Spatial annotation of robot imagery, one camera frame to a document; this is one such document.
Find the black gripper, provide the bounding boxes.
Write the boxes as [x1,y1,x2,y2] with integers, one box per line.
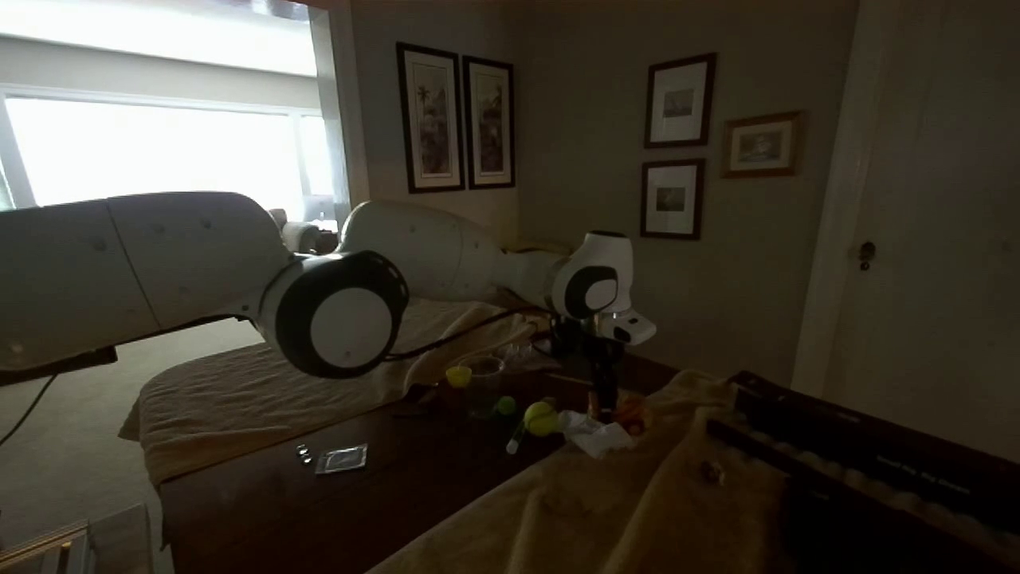
[576,321,628,425]

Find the clear plastic bag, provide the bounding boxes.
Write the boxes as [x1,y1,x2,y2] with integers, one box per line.
[553,409,638,461]

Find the yellow-green tennis ball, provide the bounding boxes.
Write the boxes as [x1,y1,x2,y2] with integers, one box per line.
[520,396,567,441]

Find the crinkled clear wrapper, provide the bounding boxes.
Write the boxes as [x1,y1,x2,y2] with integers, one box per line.
[497,336,563,377]

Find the small clear cup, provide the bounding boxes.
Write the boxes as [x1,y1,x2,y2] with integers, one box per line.
[469,355,506,392]

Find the white card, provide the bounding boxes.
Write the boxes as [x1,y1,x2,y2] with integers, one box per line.
[311,441,373,478]

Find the black long box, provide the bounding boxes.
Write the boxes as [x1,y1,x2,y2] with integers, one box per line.
[702,366,1020,574]

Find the beige wrinkled cloth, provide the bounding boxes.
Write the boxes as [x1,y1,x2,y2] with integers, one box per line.
[119,300,540,492]

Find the white door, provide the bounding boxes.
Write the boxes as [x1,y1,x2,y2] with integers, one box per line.
[789,0,1020,466]

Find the large bright window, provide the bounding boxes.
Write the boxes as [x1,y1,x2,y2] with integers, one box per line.
[0,91,349,215]

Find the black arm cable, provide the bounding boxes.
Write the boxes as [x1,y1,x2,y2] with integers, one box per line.
[384,300,540,364]

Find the small black picture frame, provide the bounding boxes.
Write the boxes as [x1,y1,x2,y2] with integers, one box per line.
[642,51,721,150]
[638,157,707,243]

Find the tall black picture frame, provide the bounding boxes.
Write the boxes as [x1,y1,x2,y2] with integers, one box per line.
[393,39,469,198]
[458,53,520,192]

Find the wooden picture frame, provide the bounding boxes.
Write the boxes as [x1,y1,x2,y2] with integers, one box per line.
[721,108,805,181]

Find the black camera stand boom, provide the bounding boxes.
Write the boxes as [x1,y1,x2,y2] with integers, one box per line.
[0,343,120,392]

